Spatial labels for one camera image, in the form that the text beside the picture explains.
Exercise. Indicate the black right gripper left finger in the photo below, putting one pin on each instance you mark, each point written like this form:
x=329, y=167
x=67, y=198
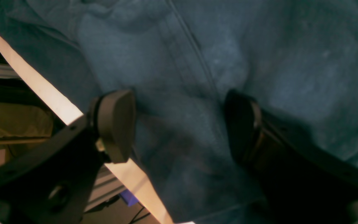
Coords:
x=112, y=118

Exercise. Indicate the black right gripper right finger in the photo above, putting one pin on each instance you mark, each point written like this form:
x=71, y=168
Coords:
x=302, y=183

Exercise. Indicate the dark blue T-shirt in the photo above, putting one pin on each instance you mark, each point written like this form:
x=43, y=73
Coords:
x=298, y=59

